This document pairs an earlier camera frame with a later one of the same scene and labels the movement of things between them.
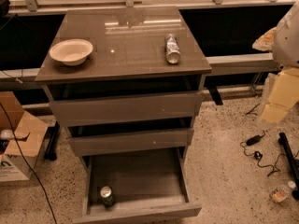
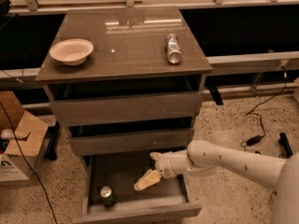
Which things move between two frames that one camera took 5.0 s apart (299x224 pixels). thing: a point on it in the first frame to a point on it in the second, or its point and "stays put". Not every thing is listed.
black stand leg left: [52, 133] stays put
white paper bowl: [73, 52] stays put
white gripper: [287, 44] to [163, 164]
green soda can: [106, 192] stays put
